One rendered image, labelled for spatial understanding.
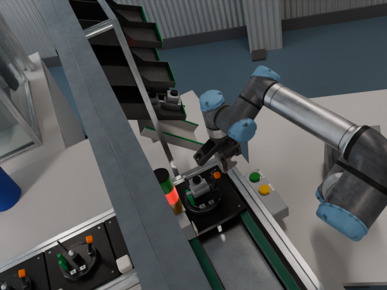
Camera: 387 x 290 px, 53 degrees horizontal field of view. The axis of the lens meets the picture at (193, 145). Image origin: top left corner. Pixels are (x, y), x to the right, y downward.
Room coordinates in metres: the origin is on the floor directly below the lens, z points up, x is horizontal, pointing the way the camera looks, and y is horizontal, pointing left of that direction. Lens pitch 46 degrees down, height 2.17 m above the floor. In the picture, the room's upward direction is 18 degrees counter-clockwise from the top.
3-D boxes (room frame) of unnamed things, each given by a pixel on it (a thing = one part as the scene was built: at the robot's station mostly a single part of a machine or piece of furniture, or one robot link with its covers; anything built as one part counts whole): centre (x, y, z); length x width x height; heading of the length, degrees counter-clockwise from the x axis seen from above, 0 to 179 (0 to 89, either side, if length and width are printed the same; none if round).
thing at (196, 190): (0.86, 0.04, 1.06); 0.08 x 0.04 x 0.07; 101
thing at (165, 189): (0.66, 0.11, 1.38); 0.05 x 0.05 x 0.05
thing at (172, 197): (0.66, 0.11, 1.33); 0.05 x 0.05 x 0.05
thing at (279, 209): (0.82, -0.20, 0.93); 0.21 x 0.07 x 0.06; 11
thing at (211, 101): (0.89, -0.09, 1.36); 0.09 x 0.08 x 0.11; 25
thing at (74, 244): (0.77, 0.52, 1.01); 0.24 x 0.24 x 0.13; 11
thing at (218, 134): (0.89, -0.09, 1.29); 0.08 x 0.08 x 0.05
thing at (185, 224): (0.66, 0.11, 1.29); 0.12 x 0.05 x 0.25; 11
